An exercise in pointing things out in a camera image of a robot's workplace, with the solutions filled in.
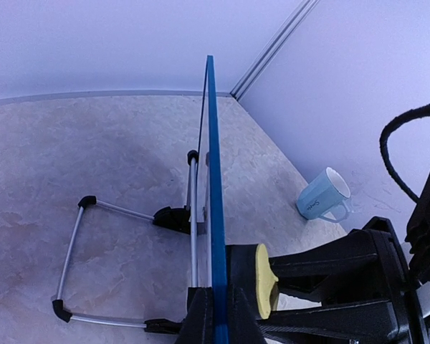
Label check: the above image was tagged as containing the whiteboard metal stand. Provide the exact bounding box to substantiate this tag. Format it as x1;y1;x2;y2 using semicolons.
52;150;211;333

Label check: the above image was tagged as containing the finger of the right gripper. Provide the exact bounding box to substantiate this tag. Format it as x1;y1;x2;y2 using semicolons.
257;286;416;343

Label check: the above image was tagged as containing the yellow whiteboard eraser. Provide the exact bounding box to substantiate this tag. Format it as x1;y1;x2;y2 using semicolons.
254;244;280;320

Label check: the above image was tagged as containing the right aluminium frame post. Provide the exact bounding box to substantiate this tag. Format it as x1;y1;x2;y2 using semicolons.
230;0;320;100

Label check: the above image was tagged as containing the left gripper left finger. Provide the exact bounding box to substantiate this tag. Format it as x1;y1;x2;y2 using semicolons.
177;287;214;344

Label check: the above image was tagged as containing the blue framed whiteboard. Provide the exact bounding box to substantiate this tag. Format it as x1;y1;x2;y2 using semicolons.
196;55;229;343

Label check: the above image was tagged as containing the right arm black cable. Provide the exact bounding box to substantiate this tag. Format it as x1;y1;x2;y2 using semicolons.
378;103;430;204

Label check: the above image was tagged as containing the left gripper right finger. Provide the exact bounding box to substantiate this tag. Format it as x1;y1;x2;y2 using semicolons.
227;285;265;344

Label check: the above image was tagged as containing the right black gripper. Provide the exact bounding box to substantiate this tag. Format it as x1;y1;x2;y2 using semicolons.
226;174;430;287

